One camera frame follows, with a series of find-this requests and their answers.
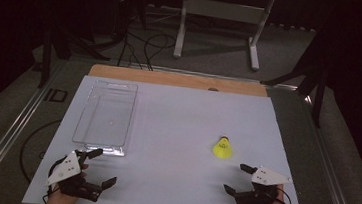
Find white table mat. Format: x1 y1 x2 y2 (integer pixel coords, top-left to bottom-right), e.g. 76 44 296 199
21 70 318 204

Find hand-held gripper cable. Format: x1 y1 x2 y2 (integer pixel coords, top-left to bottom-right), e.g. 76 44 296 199
274 187 295 204
41 154 66 204

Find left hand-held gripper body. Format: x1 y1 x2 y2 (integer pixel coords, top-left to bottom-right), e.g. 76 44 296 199
44 147 107 204

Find left hand-held gripper cable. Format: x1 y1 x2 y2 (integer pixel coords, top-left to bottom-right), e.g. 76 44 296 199
41 154 66 204

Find right hand-held gripper cable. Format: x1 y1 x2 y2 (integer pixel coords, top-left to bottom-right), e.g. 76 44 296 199
274 187 295 204

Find black floor cables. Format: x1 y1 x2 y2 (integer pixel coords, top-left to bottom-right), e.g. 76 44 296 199
116 15 180 74

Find person's left hand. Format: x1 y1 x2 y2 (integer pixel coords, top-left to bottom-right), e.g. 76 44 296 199
44 160 91 204

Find white metal stand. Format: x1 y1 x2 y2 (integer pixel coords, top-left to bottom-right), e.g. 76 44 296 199
172 0 277 73

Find metal floor rail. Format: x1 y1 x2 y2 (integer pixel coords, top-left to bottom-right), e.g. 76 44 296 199
0 53 67 204
288 91 362 204

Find black cable loop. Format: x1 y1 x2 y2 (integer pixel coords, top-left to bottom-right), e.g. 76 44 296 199
17 115 64 186

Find yellow shuttlecock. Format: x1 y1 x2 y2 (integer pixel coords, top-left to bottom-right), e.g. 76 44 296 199
211 134 236 161

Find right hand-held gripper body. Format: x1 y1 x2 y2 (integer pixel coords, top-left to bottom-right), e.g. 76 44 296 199
233 164 294 204

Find clear plastic container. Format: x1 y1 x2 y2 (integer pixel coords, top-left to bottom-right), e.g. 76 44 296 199
70 77 140 159

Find black tripod stand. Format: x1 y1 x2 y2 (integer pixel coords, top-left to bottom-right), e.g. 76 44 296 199
37 22 114 96
256 36 332 130

